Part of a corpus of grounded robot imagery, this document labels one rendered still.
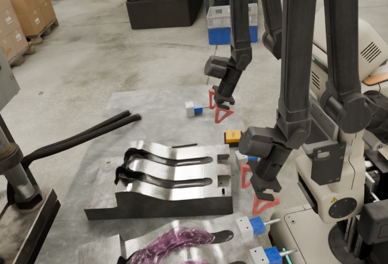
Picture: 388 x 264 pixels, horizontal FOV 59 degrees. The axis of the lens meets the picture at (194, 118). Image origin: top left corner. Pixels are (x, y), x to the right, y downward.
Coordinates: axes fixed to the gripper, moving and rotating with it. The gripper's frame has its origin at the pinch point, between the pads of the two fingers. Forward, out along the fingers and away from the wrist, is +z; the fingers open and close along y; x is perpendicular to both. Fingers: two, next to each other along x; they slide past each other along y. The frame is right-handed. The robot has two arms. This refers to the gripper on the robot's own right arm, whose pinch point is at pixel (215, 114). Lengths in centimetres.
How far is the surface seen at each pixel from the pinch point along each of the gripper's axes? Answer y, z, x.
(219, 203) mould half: 30.3, 15.4, 0.5
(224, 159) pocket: 11.0, 11.9, 6.0
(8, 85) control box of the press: -29, 24, -76
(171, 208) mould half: 26.8, 23.6, -13.0
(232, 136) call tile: -5.0, 10.9, 13.7
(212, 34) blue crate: -294, 51, 89
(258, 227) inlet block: 43.2, 10.3, 7.8
